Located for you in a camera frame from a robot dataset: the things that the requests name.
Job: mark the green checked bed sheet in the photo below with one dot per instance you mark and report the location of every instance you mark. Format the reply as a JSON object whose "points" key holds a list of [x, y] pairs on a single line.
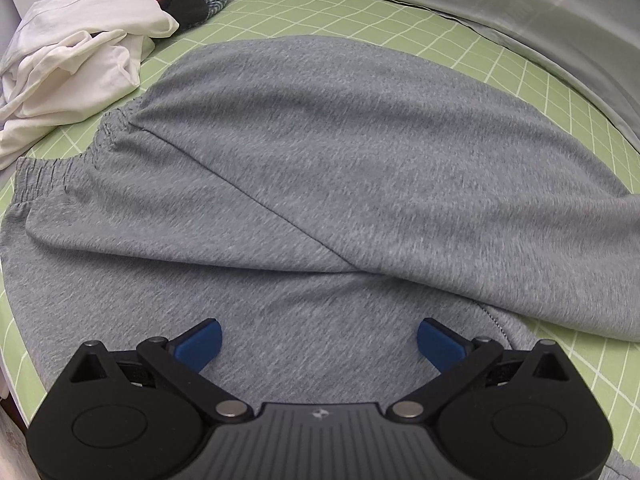
{"points": [[400, 22]]}

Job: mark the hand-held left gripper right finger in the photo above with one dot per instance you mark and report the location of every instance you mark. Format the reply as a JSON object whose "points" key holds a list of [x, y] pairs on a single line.
{"points": [[440, 342]]}

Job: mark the white garment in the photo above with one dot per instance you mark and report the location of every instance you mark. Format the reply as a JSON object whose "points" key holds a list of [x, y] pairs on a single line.
{"points": [[85, 45]]}

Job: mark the black cloth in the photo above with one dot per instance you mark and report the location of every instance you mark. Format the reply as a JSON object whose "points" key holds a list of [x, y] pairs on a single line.
{"points": [[186, 10]]}

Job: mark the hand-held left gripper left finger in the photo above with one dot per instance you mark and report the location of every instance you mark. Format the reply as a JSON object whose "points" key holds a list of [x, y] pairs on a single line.
{"points": [[199, 342]]}

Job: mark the grey carrot-print pillow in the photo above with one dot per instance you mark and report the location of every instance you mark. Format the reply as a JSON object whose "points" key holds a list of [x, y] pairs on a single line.
{"points": [[500, 5]]}

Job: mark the grey sweatpants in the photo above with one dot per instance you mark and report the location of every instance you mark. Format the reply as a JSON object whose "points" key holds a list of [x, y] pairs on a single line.
{"points": [[325, 160]]}

